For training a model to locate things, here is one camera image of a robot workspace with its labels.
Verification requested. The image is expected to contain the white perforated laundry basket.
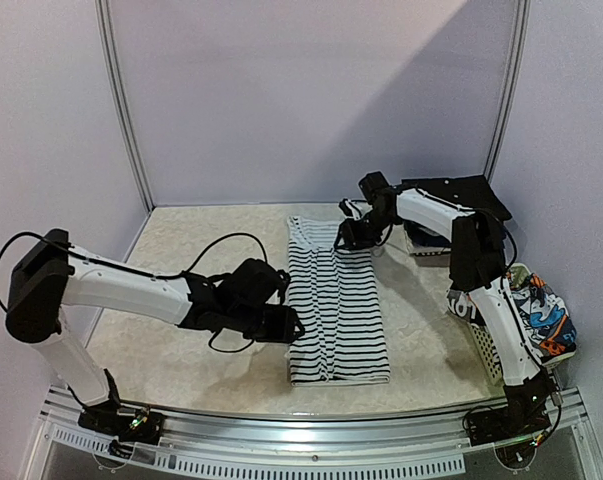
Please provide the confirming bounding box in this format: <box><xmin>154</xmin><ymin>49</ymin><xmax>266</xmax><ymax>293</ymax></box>
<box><xmin>445</xmin><ymin>264</ymin><xmax>532</xmax><ymax>390</ymax></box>

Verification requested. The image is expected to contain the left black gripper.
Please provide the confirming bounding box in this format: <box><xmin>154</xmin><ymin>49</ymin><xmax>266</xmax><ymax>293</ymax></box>
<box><xmin>227</xmin><ymin>306</ymin><xmax>306</xmax><ymax>345</ymax></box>

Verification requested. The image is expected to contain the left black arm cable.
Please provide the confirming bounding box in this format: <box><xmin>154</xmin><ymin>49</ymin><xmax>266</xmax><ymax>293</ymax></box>
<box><xmin>0</xmin><ymin>230</ymin><xmax>270</xmax><ymax>351</ymax></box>

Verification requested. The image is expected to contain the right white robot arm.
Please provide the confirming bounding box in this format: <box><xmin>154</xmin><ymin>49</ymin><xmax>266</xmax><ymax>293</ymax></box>
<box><xmin>335</xmin><ymin>187</ymin><xmax>553</xmax><ymax>436</ymax></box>

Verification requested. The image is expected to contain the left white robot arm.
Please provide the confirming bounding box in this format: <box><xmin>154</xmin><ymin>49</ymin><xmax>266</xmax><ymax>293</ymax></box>
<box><xmin>1</xmin><ymin>229</ymin><xmax>305</xmax><ymax>434</ymax></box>

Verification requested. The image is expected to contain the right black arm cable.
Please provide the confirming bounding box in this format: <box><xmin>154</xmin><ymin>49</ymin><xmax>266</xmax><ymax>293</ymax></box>
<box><xmin>480</xmin><ymin>209</ymin><xmax>565</xmax><ymax>431</ymax></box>

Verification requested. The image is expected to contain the aluminium frame post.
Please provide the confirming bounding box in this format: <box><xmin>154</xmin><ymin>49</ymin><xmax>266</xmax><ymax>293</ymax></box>
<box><xmin>483</xmin><ymin>0</ymin><xmax>531</xmax><ymax>182</ymax></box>
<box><xmin>95</xmin><ymin>0</ymin><xmax>156</xmax><ymax>214</ymax></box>

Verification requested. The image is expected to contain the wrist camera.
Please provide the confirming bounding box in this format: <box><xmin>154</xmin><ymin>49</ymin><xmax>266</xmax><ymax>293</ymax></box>
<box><xmin>338</xmin><ymin>171</ymin><xmax>396</xmax><ymax>218</ymax></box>
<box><xmin>219</xmin><ymin>258</ymin><xmax>291</xmax><ymax>307</ymax></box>

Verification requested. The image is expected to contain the colourful graphic print garment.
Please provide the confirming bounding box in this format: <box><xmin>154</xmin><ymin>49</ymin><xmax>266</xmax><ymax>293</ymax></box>
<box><xmin>443</xmin><ymin>272</ymin><xmax>578</xmax><ymax>366</ymax></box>

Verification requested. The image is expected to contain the black folded shirt with buttons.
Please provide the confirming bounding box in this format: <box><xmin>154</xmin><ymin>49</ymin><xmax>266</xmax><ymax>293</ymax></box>
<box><xmin>400</xmin><ymin>175</ymin><xmax>512</xmax><ymax>222</ymax></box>

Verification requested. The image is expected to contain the folded clothes stack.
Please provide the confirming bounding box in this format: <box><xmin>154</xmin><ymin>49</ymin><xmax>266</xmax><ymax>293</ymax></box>
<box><xmin>403</xmin><ymin>220</ymin><xmax>452</xmax><ymax>257</ymax></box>

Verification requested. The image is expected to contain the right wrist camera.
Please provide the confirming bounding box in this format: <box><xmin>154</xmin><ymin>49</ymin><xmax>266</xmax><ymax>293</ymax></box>
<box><xmin>338</xmin><ymin>171</ymin><xmax>396</xmax><ymax>218</ymax></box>

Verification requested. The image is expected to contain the black white striped shirt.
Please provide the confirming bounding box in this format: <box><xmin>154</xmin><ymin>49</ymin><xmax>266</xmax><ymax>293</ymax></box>
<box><xmin>287</xmin><ymin>216</ymin><xmax>391</xmax><ymax>387</ymax></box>

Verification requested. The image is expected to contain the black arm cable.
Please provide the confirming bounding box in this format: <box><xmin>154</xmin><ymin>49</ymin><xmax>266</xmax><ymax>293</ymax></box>
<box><xmin>480</xmin><ymin>209</ymin><xmax>565</xmax><ymax>431</ymax></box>
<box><xmin>0</xmin><ymin>230</ymin><xmax>270</xmax><ymax>351</ymax></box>

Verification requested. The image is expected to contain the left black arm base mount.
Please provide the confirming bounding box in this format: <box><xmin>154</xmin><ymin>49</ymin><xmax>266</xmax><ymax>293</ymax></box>
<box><xmin>78</xmin><ymin>369</ymin><xmax>166</xmax><ymax>445</ymax></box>

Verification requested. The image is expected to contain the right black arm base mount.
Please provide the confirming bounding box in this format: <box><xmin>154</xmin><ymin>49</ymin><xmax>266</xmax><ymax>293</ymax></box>
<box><xmin>462</xmin><ymin>384</ymin><xmax>563</xmax><ymax>447</ymax></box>

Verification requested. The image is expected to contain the left aluminium frame post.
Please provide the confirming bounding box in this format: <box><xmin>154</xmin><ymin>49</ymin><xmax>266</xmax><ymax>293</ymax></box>
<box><xmin>95</xmin><ymin>0</ymin><xmax>156</xmax><ymax>214</ymax></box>

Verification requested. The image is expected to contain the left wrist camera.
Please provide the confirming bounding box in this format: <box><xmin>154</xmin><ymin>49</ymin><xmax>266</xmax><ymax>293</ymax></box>
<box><xmin>219</xmin><ymin>258</ymin><xmax>291</xmax><ymax>307</ymax></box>

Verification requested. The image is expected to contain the right aluminium frame post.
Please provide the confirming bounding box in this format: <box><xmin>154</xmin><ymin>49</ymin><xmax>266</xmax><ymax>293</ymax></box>
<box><xmin>483</xmin><ymin>0</ymin><xmax>531</xmax><ymax>182</ymax></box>

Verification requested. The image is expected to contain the aluminium front rail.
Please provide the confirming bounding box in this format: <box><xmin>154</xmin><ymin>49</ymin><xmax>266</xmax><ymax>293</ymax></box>
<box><xmin>21</xmin><ymin>387</ymin><xmax>603</xmax><ymax>479</ymax></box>

